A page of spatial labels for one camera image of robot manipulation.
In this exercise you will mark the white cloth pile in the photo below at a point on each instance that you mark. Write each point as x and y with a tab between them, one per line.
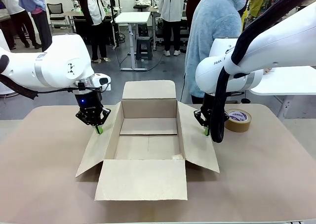
142	1

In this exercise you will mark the black light stand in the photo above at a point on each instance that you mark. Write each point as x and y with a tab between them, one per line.
114	36

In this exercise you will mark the person in white lab coat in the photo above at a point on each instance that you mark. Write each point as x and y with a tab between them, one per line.
92	9

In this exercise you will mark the person in yellow jacket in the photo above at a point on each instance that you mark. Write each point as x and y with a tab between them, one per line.
256	4

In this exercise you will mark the person in pale long coat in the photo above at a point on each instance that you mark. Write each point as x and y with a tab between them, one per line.
172	4

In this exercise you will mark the brown packing tape roll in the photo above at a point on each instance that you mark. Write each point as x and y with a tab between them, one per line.
238	125

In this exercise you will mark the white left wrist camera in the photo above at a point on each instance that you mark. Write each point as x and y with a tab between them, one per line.
98	80

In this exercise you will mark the black plastic stool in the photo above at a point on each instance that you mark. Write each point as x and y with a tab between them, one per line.
144	46

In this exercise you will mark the brown cardboard box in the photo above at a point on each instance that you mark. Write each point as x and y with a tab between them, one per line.
143	182

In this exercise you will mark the person in blue shirt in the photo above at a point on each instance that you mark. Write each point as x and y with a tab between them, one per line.
42	26

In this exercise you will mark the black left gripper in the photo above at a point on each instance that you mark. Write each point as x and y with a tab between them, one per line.
89	103

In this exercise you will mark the person in dark red coat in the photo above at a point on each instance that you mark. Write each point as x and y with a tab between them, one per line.
192	1

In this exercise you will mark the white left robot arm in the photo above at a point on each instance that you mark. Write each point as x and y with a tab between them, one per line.
49	68

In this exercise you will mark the black mesh office chair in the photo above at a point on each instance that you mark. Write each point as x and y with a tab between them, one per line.
55	10

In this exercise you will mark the beige top side table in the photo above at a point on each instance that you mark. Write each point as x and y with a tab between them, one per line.
4	13

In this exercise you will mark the large white table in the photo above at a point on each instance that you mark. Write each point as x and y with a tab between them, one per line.
291	83

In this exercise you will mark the person in blue fleece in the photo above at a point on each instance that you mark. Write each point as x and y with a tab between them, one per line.
212	48

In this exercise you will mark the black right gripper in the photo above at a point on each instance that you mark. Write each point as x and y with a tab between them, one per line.
209	105

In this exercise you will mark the white standing desk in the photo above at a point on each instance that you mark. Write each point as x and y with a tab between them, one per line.
133	17

